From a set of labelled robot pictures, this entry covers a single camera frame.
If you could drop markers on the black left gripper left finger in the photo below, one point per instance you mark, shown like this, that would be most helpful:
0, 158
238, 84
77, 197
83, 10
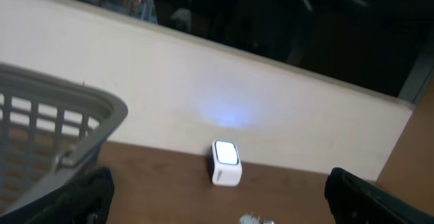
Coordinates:
84, 200

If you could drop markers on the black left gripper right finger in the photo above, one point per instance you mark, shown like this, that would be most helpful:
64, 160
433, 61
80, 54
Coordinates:
354, 200

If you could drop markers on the blue mouthwash bottle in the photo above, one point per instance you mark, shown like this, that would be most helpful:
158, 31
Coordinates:
254, 219

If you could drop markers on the white barcode scanner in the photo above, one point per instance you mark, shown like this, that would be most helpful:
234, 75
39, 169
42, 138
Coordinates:
224, 164

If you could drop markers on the grey plastic shopping basket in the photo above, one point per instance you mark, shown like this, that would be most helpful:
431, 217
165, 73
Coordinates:
52, 131

